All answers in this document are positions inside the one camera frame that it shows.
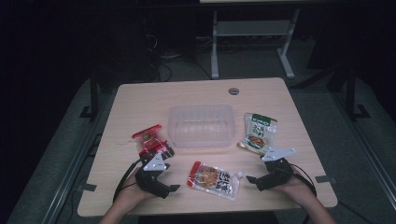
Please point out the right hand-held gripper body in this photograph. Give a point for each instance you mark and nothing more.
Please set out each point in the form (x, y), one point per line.
(278, 174)

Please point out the grey table grommet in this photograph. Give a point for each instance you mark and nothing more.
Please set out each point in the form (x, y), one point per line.
(233, 91)

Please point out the clear plastic container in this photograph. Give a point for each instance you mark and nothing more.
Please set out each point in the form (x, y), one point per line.
(201, 126)

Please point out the person's right hand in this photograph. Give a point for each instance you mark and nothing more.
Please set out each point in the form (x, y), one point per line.
(295, 188)

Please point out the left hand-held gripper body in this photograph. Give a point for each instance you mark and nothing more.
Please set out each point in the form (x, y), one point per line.
(149, 182)

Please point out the red snack packet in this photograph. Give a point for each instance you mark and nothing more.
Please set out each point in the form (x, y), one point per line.
(149, 140)

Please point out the orange white spout pouch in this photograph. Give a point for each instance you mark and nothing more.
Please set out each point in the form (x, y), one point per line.
(213, 180)

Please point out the black metal stand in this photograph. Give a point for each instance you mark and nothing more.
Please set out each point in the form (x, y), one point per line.
(351, 93)

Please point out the white metal desk frame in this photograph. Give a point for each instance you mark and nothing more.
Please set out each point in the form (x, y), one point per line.
(249, 28)

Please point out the grey tape strip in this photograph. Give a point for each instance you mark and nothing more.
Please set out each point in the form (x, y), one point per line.
(87, 187)
(325, 179)

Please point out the green white snack packet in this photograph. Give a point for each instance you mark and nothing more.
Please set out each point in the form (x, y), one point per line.
(260, 133)

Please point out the person's left hand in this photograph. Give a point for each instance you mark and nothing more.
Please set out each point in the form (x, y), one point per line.
(134, 194)

